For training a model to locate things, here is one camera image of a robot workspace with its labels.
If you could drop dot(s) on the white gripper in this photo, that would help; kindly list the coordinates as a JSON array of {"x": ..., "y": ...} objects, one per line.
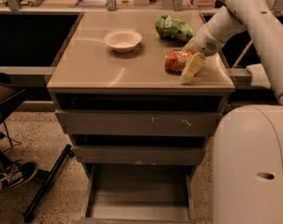
[{"x": 205, "y": 41}]

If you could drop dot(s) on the red coke can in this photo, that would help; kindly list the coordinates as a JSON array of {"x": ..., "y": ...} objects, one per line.
[{"x": 175, "y": 61}]

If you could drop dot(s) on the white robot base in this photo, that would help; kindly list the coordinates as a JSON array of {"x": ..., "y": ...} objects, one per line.
[{"x": 248, "y": 157}]

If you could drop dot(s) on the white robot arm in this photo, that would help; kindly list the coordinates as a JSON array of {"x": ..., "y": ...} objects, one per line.
[{"x": 236, "y": 16}]

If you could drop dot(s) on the grey drawer cabinet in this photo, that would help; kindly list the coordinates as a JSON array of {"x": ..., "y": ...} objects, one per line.
[{"x": 92, "y": 76}]

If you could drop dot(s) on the grey top drawer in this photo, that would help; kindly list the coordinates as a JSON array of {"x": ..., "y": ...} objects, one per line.
[{"x": 137, "y": 122}]

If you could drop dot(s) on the grey middle drawer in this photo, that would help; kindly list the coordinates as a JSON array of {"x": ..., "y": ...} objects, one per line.
[{"x": 139, "y": 155}]

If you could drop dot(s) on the open grey bottom drawer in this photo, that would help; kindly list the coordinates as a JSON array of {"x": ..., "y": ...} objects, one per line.
[{"x": 137, "y": 194}]

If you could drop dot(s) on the green chip bag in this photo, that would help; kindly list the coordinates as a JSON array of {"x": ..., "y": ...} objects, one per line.
[{"x": 169, "y": 27}]

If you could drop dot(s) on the white stick with black tip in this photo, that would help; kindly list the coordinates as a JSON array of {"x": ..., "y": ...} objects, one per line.
[{"x": 244, "y": 51}]

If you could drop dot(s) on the white paper bowl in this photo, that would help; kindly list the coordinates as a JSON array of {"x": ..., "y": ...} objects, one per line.
[{"x": 122, "y": 40}]

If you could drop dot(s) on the black and white sneaker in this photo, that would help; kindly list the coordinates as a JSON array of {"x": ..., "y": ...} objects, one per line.
[{"x": 17, "y": 174}]

